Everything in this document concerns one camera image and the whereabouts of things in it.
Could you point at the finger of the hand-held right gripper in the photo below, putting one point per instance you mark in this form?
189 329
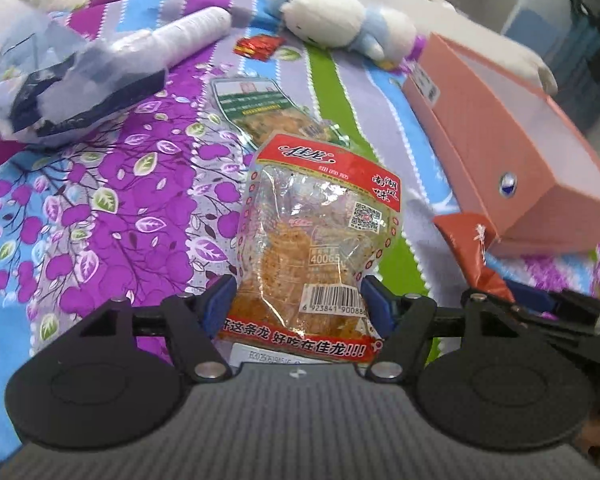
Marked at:
580 342
532 296

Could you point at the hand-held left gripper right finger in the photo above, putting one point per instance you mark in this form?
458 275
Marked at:
377 305

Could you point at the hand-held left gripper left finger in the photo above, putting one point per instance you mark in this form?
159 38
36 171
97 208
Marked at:
220 307

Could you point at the orange red snack packet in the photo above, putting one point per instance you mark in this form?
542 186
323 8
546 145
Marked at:
470 250

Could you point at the clear red-top snack packet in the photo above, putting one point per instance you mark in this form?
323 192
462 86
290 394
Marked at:
305 240

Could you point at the pink cardboard box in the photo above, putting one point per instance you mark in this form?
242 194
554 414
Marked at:
480 130

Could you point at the floral striped bedsheet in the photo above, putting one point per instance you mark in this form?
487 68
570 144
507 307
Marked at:
130 185

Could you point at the clear green-label snack packet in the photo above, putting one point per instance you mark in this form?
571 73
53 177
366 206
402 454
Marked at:
260 105

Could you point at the blue curtain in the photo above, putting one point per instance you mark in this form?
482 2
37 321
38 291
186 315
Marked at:
590 70

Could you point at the small shiny red packet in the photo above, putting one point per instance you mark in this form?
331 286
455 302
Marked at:
260 46

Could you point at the translucent printed plastic bag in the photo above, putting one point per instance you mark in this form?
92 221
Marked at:
80 80

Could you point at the sleeve of paper cups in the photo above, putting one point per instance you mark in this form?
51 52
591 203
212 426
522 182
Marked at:
190 30

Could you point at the white blue plush toy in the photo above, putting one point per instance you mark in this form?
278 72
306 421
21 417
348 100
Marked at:
330 17

